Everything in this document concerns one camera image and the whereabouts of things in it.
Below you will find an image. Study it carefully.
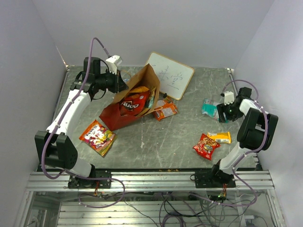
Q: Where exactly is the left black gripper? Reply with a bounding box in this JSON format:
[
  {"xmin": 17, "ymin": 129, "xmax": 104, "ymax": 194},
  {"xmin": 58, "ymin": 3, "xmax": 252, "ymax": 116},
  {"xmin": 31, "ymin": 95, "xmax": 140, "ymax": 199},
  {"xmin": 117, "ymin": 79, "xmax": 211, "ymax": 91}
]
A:
[{"xmin": 96, "ymin": 68, "xmax": 130, "ymax": 94}]

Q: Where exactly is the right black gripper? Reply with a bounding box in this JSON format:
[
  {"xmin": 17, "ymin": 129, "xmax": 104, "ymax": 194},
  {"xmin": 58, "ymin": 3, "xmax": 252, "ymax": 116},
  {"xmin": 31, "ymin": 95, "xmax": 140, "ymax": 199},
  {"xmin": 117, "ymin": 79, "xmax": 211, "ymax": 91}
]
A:
[{"xmin": 217, "ymin": 101, "xmax": 242, "ymax": 122}]

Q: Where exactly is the teal snack pouch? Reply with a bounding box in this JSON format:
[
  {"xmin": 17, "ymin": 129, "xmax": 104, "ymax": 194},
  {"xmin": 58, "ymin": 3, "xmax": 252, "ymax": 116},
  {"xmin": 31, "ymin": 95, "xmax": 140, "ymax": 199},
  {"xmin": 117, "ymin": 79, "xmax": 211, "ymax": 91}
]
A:
[{"xmin": 202, "ymin": 98, "xmax": 229, "ymax": 123}]

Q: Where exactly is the red Doritos chips bag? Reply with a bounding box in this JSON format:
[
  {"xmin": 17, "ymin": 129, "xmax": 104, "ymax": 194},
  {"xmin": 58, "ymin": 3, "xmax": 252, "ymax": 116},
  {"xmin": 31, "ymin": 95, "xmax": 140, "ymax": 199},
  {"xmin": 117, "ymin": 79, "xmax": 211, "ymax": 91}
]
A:
[{"xmin": 119, "ymin": 92, "xmax": 150, "ymax": 116}]

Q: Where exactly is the red brown paper bag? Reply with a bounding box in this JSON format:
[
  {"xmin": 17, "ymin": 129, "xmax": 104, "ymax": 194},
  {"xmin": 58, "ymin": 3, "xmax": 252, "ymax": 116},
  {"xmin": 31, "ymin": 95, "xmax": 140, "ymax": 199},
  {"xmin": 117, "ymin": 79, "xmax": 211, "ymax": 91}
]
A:
[{"xmin": 99, "ymin": 64, "xmax": 160, "ymax": 131}]

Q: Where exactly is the brown gold snack bag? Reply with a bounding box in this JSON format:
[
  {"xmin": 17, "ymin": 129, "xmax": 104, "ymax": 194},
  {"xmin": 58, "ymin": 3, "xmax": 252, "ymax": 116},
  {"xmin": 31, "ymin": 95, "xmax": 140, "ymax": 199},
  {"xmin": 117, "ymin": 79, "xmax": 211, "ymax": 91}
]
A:
[{"xmin": 144, "ymin": 87, "xmax": 156, "ymax": 109}]

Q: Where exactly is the orange Kettle chips bag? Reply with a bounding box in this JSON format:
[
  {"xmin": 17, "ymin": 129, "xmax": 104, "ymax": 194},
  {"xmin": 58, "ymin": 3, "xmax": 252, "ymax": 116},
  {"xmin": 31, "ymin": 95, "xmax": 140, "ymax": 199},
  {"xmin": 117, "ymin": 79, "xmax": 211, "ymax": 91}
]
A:
[{"xmin": 128, "ymin": 86, "xmax": 150, "ymax": 95}]

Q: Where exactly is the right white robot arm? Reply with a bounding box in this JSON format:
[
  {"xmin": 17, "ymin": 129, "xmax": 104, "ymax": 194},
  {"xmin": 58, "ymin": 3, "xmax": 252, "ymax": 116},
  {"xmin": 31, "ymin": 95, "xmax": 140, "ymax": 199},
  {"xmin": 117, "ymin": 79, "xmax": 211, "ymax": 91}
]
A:
[{"xmin": 208, "ymin": 87, "xmax": 278, "ymax": 187}]

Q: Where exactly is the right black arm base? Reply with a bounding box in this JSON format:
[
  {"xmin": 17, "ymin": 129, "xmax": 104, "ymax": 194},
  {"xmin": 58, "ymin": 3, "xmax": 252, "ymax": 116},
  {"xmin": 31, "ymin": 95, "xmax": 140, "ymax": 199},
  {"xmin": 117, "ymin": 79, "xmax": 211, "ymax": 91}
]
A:
[{"xmin": 189, "ymin": 168, "xmax": 236, "ymax": 188}]

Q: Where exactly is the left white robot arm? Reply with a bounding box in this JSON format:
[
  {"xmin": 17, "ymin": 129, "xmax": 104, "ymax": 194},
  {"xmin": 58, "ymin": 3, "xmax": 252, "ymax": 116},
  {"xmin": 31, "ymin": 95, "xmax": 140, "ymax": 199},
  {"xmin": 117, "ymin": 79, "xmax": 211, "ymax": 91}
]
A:
[{"xmin": 35, "ymin": 55, "xmax": 128, "ymax": 188}]

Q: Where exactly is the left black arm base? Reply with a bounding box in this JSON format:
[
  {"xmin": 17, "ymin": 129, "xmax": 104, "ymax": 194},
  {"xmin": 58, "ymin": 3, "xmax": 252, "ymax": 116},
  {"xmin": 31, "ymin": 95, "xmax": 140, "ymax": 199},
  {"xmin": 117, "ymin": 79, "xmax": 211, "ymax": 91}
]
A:
[{"xmin": 68, "ymin": 169, "xmax": 112, "ymax": 189}]

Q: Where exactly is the small red snack bag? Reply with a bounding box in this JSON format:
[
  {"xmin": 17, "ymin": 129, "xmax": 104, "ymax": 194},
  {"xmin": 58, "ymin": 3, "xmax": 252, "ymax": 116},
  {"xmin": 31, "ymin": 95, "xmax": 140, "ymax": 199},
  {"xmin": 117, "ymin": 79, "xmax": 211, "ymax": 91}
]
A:
[{"xmin": 193, "ymin": 133, "xmax": 221, "ymax": 160}]

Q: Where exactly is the colourful candy bag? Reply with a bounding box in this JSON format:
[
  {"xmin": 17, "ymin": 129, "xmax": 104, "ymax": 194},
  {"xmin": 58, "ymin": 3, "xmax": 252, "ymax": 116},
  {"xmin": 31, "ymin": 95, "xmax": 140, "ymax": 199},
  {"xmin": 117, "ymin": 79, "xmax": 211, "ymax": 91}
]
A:
[{"xmin": 79, "ymin": 120, "xmax": 116, "ymax": 157}]

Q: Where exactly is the yellow snack bar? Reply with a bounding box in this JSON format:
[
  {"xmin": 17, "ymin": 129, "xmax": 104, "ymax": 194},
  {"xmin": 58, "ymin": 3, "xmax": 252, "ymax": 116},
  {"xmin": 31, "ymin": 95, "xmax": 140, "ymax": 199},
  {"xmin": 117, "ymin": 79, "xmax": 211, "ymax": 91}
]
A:
[{"xmin": 207, "ymin": 132, "xmax": 232, "ymax": 144}]

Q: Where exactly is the orange white snack pack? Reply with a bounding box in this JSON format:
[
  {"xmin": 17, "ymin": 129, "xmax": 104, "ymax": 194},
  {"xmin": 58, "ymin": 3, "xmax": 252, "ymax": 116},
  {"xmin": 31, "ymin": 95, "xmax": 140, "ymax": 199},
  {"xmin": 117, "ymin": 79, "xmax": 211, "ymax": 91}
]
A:
[{"xmin": 153, "ymin": 97, "xmax": 178, "ymax": 121}]

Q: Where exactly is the small whiteboard with writing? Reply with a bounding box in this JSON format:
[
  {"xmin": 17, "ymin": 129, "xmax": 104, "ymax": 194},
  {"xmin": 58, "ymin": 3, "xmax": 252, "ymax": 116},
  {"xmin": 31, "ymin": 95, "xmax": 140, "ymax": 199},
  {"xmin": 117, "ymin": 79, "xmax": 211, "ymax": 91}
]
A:
[{"xmin": 146, "ymin": 52, "xmax": 195, "ymax": 100}]

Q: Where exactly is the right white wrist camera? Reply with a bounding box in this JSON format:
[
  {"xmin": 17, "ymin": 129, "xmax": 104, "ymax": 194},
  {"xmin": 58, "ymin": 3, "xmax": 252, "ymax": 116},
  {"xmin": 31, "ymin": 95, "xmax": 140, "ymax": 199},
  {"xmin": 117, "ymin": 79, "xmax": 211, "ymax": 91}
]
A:
[{"xmin": 221, "ymin": 91, "xmax": 235, "ymax": 105}]

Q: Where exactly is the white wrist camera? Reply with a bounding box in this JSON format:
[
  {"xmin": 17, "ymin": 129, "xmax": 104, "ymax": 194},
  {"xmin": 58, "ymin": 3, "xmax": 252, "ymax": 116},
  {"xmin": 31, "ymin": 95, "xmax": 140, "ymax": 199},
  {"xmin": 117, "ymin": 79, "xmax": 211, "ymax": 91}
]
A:
[
  {"xmin": 105, "ymin": 55, "xmax": 123, "ymax": 75},
  {"xmin": 221, "ymin": 91, "xmax": 235, "ymax": 105}
]

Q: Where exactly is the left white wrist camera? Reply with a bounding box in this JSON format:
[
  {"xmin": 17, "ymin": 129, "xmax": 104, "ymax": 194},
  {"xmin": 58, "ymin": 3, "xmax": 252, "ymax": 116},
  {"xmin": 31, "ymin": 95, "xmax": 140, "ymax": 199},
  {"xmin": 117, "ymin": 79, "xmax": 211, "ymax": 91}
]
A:
[{"xmin": 105, "ymin": 55, "xmax": 123, "ymax": 75}]

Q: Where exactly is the aluminium frame rail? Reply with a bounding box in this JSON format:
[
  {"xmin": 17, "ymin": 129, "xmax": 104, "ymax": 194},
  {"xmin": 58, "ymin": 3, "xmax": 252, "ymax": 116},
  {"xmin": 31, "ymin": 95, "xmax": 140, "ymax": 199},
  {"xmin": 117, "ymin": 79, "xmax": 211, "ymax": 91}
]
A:
[{"xmin": 26, "ymin": 171, "xmax": 275, "ymax": 192}]

